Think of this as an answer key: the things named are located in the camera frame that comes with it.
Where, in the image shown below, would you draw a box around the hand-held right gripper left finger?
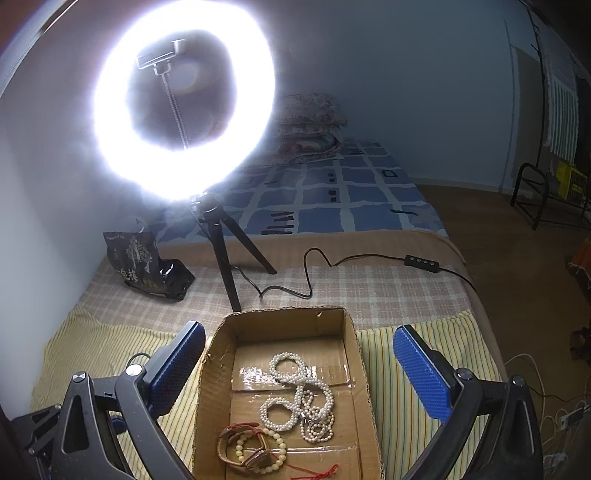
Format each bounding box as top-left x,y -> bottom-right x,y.
50,320 -> 207,480

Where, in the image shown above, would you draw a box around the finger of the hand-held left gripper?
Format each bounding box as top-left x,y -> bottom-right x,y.
10,404 -> 126,462

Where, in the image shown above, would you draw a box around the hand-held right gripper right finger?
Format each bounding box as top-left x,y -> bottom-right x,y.
392,324 -> 546,480

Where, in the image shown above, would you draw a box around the cardboard box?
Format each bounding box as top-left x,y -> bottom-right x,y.
191,306 -> 387,480

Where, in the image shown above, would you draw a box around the white pearl necklace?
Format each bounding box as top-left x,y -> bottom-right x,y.
259,352 -> 336,445

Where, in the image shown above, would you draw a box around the brown strap wristwatch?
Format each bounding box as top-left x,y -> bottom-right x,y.
217,422 -> 274,476

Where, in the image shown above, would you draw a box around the cream bead bracelet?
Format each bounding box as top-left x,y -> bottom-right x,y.
235,427 -> 288,472

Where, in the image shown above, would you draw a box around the green pendant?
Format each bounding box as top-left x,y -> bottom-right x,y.
288,464 -> 340,480

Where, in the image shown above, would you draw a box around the yellow striped cloth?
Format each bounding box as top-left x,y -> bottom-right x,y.
30,305 -> 504,480

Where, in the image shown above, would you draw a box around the beige checked blanket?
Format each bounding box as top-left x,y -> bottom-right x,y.
74,228 -> 476,334

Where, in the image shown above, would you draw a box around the black snack bag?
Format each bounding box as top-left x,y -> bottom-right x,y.
102,230 -> 196,302

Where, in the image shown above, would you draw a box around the black tripod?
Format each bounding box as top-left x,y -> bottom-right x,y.
189,193 -> 279,313

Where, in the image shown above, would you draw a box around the white power strip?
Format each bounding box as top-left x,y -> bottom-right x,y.
554,405 -> 591,431

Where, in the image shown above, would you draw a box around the black object on floor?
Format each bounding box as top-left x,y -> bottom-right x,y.
569,325 -> 591,361

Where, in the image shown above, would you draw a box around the blue patchwork quilt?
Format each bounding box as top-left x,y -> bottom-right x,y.
152,135 -> 450,239

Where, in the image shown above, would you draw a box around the orange cloth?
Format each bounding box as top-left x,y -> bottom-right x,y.
566,240 -> 591,296

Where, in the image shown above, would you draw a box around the black clothes rack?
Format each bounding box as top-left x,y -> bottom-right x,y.
510,0 -> 591,232

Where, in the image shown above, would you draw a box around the yellow box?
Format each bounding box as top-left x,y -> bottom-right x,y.
554,161 -> 591,209

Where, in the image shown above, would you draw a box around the floral pillow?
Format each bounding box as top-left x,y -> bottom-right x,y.
276,92 -> 350,163

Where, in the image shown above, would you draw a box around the striped towel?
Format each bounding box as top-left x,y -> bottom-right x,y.
538,28 -> 583,162

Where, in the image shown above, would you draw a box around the white cables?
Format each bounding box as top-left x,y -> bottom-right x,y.
505,353 -> 591,468

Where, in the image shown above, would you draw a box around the black cable with controller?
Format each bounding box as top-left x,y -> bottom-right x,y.
231,248 -> 476,301

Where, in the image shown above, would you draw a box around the white ring light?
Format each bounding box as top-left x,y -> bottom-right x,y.
93,0 -> 279,205

